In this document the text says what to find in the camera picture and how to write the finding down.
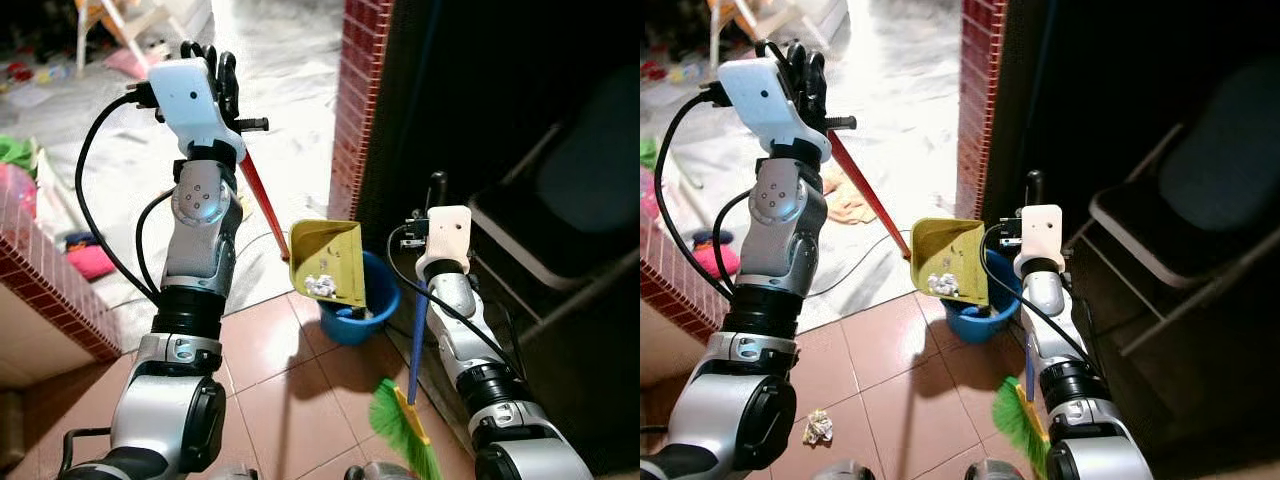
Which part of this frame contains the yellow dustpan with red handle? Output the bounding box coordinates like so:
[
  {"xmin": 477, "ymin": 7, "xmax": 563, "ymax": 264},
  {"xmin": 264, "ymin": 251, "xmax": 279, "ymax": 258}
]
[
  {"xmin": 827, "ymin": 128, "xmax": 992, "ymax": 307},
  {"xmin": 237, "ymin": 148, "xmax": 370, "ymax": 310}
]

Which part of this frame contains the blue-handled green bristle broom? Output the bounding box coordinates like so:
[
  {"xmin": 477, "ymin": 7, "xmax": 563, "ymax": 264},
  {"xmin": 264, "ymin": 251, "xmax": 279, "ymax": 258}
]
[
  {"xmin": 367, "ymin": 278, "xmax": 443, "ymax": 480},
  {"xmin": 991, "ymin": 333, "xmax": 1052, "ymax": 480}
]

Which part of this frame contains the blue plastic bucket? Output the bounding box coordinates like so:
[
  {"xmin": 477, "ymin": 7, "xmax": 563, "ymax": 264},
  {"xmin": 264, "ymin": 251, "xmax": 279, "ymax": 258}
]
[
  {"xmin": 941, "ymin": 249, "xmax": 1022, "ymax": 345},
  {"xmin": 317, "ymin": 249, "xmax": 402, "ymax": 347}
]

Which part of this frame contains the orange towel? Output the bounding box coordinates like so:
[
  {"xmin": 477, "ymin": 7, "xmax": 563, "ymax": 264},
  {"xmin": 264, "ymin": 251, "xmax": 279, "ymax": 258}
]
[{"xmin": 824, "ymin": 164, "xmax": 882, "ymax": 227}]

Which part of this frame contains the black folding chair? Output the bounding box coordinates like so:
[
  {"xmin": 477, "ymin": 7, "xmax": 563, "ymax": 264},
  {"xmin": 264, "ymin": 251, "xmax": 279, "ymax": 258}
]
[
  {"xmin": 1064, "ymin": 58, "xmax": 1280, "ymax": 358},
  {"xmin": 467, "ymin": 68, "xmax": 641, "ymax": 343}
]

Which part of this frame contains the pink soft slipper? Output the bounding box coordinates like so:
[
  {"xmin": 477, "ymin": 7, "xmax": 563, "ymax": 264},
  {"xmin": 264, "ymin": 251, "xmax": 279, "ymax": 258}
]
[
  {"xmin": 689, "ymin": 231, "xmax": 742, "ymax": 278},
  {"xmin": 64, "ymin": 231, "xmax": 117, "ymax": 282}
]

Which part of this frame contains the grey robot right foot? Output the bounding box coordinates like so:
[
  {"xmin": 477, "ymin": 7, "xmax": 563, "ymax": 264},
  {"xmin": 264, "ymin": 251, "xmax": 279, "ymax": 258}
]
[
  {"xmin": 344, "ymin": 461, "xmax": 413, "ymax": 480},
  {"xmin": 964, "ymin": 459, "xmax": 1023, "ymax": 480}
]

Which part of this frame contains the small crumpled white paper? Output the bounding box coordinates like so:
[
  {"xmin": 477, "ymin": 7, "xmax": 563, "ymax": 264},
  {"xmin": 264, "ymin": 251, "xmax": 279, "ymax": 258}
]
[{"xmin": 802, "ymin": 407, "xmax": 835, "ymax": 447}]

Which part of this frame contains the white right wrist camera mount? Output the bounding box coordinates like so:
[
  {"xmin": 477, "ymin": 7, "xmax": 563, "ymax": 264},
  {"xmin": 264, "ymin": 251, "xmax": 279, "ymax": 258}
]
[
  {"xmin": 1014, "ymin": 203, "xmax": 1065, "ymax": 277},
  {"xmin": 414, "ymin": 205, "xmax": 474, "ymax": 277}
]

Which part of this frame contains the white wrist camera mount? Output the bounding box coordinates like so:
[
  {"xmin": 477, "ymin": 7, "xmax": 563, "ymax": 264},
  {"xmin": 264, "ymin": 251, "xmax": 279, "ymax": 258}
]
[
  {"xmin": 414, "ymin": 205, "xmax": 474, "ymax": 277},
  {"xmin": 147, "ymin": 57, "xmax": 247, "ymax": 162},
  {"xmin": 1014, "ymin": 203, "xmax": 1065, "ymax": 277},
  {"xmin": 716, "ymin": 56, "xmax": 834, "ymax": 162}
]

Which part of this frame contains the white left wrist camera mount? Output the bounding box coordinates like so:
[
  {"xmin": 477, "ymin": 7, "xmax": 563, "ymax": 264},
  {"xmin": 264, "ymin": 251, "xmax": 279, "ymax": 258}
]
[
  {"xmin": 147, "ymin": 57, "xmax": 247, "ymax": 162},
  {"xmin": 716, "ymin": 56, "xmax": 834, "ymax": 162}
]

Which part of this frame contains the white chair frame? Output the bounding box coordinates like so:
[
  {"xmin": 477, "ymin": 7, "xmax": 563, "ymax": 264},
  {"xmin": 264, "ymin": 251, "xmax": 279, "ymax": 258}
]
[
  {"xmin": 704, "ymin": 0, "xmax": 803, "ymax": 67},
  {"xmin": 74, "ymin": 0, "xmax": 203, "ymax": 72}
]

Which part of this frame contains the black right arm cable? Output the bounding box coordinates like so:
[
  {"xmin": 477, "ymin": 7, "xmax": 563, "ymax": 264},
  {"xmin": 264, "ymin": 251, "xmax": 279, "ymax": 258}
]
[
  {"xmin": 979, "ymin": 222, "xmax": 1101, "ymax": 366},
  {"xmin": 387, "ymin": 224, "xmax": 523, "ymax": 373}
]

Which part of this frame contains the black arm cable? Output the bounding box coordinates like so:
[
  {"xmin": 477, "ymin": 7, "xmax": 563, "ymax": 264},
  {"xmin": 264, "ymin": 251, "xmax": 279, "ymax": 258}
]
[
  {"xmin": 387, "ymin": 224, "xmax": 523, "ymax": 373},
  {"xmin": 979, "ymin": 222, "xmax": 1101, "ymax": 366},
  {"xmin": 74, "ymin": 88, "xmax": 168, "ymax": 308},
  {"xmin": 654, "ymin": 88, "xmax": 733, "ymax": 303}
]

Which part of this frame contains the thin black floor cable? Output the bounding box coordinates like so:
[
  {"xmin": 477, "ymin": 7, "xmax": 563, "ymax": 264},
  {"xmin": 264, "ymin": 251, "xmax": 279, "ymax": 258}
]
[{"xmin": 809, "ymin": 234, "xmax": 913, "ymax": 298}]

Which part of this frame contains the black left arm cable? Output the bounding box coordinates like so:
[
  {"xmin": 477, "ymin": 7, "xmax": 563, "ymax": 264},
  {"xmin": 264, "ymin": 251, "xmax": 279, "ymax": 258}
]
[
  {"xmin": 654, "ymin": 88, "xmax": 733, "ymax": 303},
  {"xmin": 74, "ymin": 88, "xmax": 168, "ymax": 308}
]

